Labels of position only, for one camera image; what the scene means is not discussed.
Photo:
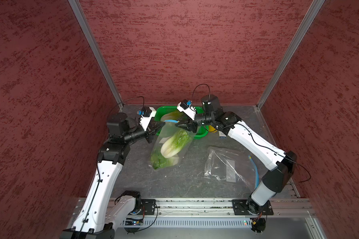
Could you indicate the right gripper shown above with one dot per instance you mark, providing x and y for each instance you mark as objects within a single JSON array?
[{"x": 191, "y": 125}]

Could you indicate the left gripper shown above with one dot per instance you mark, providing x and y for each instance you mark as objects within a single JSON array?
[{"x": 148, "y": 134}]

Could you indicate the clear zipper bag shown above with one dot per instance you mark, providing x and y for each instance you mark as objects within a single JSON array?
[
  {"x": 167, "y": 131},
  {"x": 231, "y": 166}
]

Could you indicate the chinese cabbage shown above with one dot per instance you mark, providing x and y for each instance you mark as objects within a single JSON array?
[
  {"x": 175, "y": 143},
  {"x": 159, "y": 162},
  {"x": 169, "y": 115}
]

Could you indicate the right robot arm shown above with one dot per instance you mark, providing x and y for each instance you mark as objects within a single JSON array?
[{"x": 280, "y": 164}]

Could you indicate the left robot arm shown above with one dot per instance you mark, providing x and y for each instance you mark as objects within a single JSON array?
[{"x": 94, "y": 220}]

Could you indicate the chinese cabbage back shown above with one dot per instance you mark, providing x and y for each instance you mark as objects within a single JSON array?
[{"x": 169, "y": 115}]

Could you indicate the green plastic basket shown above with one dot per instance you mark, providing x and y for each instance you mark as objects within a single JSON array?
[{"x": 201, "y": 132}]

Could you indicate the yellow pencil cup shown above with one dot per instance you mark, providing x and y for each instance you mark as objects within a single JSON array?
[{"x": 212, "y": 129}]

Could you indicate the white blue small box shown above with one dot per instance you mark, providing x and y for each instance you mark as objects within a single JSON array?
[{"x": 221, "y": 134}]

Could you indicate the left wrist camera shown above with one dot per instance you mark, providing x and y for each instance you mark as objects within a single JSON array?
[{"x": 145, "y": 116}]

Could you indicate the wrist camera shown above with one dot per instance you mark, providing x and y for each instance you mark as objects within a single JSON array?
[
  {"x": 186, "y": 107},
  {"x": 145, "y": 116}
]

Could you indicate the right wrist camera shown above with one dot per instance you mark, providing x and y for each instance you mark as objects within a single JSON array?
[{"x": 186, "y": 107}]

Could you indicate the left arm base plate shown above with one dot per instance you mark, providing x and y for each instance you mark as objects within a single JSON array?
[{"x": 145, "y": 207}]

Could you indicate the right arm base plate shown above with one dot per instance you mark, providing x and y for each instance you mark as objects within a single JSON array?
[{"x": 243, "y": 208}]

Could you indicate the aluminium front rail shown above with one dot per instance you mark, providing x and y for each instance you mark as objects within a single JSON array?
[{"x": 222, "y": 208}]

